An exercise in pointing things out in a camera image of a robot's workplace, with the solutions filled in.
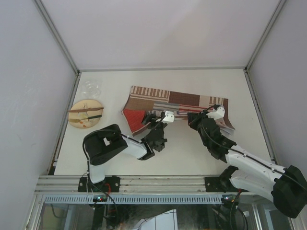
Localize patchwork striped placemat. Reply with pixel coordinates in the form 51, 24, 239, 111
122, 86, 235, 136

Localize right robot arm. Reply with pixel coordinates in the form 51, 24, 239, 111
188, 111, 307, 219

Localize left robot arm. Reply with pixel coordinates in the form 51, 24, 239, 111
83, 111, 175, 192

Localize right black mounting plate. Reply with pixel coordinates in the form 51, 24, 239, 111
204, 176, 224, 193

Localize black mounting plate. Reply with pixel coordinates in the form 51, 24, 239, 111
204, 176, 224, 193
78, 176, 120, 194

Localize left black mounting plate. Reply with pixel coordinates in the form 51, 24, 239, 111
78, 176, 120, 194

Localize brown wooden knife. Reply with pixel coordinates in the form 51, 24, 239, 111
68, 107, 104, 113

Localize round wooden plate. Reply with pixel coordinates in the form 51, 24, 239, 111
68, 99, 103, 129

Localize clear glass cup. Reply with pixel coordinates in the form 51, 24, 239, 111
81, 79, 101, 99

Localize left camera black cable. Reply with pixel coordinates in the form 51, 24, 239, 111
82, 112, 168, 173

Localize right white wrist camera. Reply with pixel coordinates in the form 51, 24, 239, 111
207, 104, 225, 120

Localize dark handled fork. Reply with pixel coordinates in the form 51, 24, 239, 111
80, 115, 102, 121

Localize aluminium front rail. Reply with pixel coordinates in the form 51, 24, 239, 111
35, 175, 208, 195

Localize perforated blue cable tray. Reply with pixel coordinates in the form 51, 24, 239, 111
44, 194, 223, 205

